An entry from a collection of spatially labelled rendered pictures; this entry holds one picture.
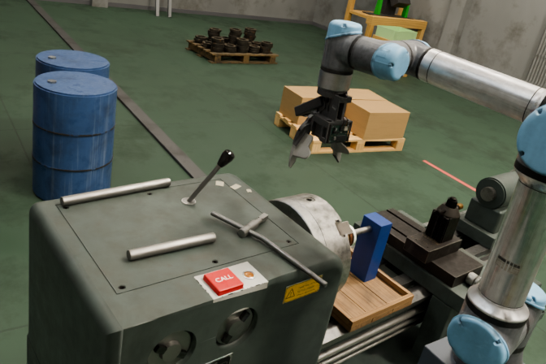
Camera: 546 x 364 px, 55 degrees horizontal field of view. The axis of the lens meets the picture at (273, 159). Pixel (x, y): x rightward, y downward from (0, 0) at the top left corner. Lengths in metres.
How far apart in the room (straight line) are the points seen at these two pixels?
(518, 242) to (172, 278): 0.65
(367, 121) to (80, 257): 4.55
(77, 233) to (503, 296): 0.86
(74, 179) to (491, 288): 3.01
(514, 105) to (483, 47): 9.05
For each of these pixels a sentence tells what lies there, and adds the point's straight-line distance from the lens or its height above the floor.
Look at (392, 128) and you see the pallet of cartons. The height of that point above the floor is 0.26.
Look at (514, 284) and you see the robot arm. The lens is 1.08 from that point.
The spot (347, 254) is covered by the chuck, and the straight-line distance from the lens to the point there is 1.49.
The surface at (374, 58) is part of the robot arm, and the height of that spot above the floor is 1.71.
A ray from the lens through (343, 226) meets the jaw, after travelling 1.53.
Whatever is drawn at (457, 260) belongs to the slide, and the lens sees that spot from 2.03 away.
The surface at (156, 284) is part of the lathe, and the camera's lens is 1.07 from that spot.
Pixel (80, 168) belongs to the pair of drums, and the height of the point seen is 0.28.
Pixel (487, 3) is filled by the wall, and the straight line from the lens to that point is 10.25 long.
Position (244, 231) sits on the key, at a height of 1.27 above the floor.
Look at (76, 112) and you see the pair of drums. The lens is 3.51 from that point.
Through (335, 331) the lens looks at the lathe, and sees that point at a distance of 1.68.
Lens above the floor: 1.91
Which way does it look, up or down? 23 degrees down
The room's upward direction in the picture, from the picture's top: 11 degrees clockwise
